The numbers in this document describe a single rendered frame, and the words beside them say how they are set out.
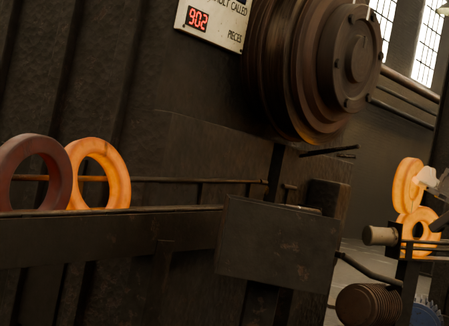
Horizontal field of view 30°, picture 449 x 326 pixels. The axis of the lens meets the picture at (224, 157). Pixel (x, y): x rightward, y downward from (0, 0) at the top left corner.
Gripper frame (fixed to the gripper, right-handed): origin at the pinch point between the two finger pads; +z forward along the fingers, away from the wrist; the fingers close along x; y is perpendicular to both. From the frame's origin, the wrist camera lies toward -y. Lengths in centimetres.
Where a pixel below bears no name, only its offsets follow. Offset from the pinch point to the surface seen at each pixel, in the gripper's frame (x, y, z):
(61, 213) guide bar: 108, -27, 12
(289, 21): 46, 23, 27
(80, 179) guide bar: 97, -23, 22
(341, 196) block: 1.8, -13.3, 15.3
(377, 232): -12.7, -19.1, 6.5
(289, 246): 85, -15, -19
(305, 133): 27.7, -0.1, 20.1
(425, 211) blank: -25.8, -8.2, 1.3
